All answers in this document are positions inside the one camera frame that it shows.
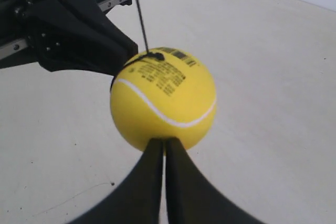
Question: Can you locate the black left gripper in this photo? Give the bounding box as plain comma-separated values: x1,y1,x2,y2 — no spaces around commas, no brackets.
1,0,138,75

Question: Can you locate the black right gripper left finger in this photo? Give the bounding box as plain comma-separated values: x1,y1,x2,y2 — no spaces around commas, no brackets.
71,139,164,224

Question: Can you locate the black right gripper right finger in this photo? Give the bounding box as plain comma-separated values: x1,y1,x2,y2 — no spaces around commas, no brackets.
165,138,260,223

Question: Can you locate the yellow tennis ball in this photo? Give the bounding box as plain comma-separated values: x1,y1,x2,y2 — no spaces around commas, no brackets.
110,47,217,151

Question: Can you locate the thin black hanging string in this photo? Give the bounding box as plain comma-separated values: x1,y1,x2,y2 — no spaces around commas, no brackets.
130,0,150,53

